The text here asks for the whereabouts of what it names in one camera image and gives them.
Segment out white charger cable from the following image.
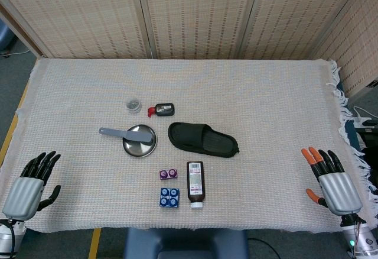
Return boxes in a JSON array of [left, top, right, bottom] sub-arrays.
[[352, 106, 378, 124]]

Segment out beige woven tablecloth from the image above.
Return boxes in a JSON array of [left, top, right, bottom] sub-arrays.
[[0, 57, 378, 234]]

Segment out woven folding screen panel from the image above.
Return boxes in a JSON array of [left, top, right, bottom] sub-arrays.
[[0, 0, 151, 60], [239, 0, 367, 60], [135, 0, 262, 60], [312, 0, 378, 98]]

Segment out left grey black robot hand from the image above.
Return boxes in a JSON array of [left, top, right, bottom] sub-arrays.
[[1, 151, 62, 222]]

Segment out black bottle red cap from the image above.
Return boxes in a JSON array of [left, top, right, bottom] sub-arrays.
[[146, 102, 175, 118]]

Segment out blue toy block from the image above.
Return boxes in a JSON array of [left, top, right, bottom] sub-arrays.
[[159, 187, 181, 209]]

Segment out black slipper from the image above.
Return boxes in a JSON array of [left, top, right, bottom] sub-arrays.
[[167, 122, 240, 159]]

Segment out brown bottle white cap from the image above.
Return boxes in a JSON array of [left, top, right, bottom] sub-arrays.
[[186, 160, 204, 209]]

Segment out purple toy block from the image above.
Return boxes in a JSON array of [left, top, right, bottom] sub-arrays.
[[159, 168, 179, 181]]

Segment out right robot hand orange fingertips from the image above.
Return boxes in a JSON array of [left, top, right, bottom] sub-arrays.
[[301, 145, 363, 216]]

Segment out round steel plate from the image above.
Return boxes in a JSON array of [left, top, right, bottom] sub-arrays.
[[122, 124, 158, 158]]

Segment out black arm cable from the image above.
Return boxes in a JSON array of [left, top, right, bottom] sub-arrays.
[[7, 217, 16, 258]]

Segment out small clear jar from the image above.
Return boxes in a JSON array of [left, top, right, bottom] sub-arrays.
[[125, 98, 142, 114]]

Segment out black box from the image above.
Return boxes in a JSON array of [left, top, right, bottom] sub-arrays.
[[354, 119, 378, 155]]

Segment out black floor cable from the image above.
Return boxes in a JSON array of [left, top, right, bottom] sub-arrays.
[[247, 236, 282, 259]]

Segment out blue padded robot base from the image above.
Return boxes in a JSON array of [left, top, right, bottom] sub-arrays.
[[123, 228, 249, 259]]

